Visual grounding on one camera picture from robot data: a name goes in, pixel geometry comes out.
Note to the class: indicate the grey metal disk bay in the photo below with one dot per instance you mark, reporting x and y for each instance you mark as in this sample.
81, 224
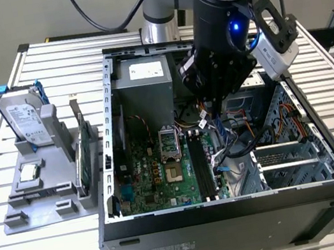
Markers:
290, 164

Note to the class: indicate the silver CPU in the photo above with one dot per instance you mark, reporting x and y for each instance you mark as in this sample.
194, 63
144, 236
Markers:
28, 172

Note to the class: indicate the black open PC case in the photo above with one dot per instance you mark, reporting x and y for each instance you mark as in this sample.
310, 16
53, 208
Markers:
207, 241

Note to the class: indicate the hard disk in blue carrier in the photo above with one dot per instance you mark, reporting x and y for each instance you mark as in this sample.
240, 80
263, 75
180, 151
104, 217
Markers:
21, 118

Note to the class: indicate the grey parts rack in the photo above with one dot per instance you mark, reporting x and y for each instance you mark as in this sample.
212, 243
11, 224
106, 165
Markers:
52, 171

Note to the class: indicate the black RAM slot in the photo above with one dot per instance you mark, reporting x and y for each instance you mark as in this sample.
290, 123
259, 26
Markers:
197, 167
205, 165
209, 164
201, 166

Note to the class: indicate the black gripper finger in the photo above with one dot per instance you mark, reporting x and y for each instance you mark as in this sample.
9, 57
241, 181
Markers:
193, 75
238, 70

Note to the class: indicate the black camera bracket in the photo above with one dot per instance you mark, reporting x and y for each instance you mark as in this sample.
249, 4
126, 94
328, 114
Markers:
288, 34

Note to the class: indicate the black box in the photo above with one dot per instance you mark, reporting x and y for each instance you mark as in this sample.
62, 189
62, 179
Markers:
323, 37

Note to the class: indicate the blue expansion slot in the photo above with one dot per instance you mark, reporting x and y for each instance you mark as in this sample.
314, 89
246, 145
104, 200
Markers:
127, 193

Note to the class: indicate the green graphics card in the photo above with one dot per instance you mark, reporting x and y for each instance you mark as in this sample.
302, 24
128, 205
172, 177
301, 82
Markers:
85, 152

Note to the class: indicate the four pin power socket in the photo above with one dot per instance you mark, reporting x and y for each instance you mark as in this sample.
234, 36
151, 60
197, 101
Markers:
149, 150

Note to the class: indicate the black case fan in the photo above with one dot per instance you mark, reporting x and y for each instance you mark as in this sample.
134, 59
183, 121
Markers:
118, 146

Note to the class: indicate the green motherboard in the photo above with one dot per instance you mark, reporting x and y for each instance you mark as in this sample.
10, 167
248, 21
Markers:
179, 194

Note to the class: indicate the grey power supply box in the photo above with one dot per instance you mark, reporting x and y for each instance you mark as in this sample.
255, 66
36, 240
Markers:
147, 102

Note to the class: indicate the grey metal drive cage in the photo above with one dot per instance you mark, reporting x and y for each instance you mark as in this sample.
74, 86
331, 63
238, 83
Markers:
252, 97

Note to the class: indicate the yellow square inductor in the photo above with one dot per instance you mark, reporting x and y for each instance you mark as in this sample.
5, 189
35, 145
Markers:
157, 172
159, 180
155, 165

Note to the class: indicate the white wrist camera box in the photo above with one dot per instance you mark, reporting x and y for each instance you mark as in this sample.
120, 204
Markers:
275, 57

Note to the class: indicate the CPU socket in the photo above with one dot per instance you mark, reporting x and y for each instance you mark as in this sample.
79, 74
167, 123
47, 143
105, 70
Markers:
174, 172

